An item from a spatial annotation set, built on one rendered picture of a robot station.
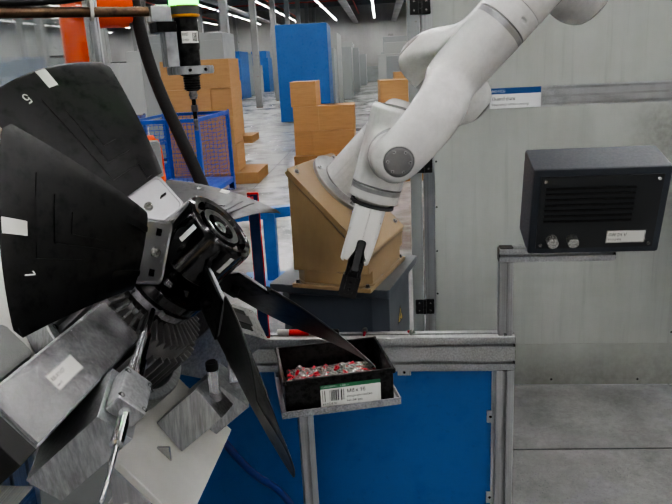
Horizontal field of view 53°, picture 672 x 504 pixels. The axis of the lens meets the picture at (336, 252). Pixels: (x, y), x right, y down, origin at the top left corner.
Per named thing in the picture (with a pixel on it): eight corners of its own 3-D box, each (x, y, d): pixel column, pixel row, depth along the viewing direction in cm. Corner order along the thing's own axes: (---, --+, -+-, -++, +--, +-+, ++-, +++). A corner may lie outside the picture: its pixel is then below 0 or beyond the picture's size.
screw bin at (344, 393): (284, 416, 128) (282, 382, 126) (276, 377, 144) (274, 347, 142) (396, 401, 131) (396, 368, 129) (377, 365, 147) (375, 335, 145)
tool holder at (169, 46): (162, 75, 98) (153, 4, 95) (149, 76, 104) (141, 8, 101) (220, 72, 102) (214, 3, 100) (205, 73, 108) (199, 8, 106)
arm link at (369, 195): (354, 173, 118) (350, 190, 119) (351, 182, 110) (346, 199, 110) (401, 186, 118) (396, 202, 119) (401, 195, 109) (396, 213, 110)
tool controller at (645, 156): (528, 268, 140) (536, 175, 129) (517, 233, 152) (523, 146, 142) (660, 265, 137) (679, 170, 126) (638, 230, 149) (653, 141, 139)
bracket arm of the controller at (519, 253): (498, 262, 142) (499, 249, 142) (497, 259, 145) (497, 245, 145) (615, 260, 140) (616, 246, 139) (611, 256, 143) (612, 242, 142)
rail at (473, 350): (118, 372, 157) (113, 340, 155) (124, 365, 161) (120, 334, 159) (515, 370, 148) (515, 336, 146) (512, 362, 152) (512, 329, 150)
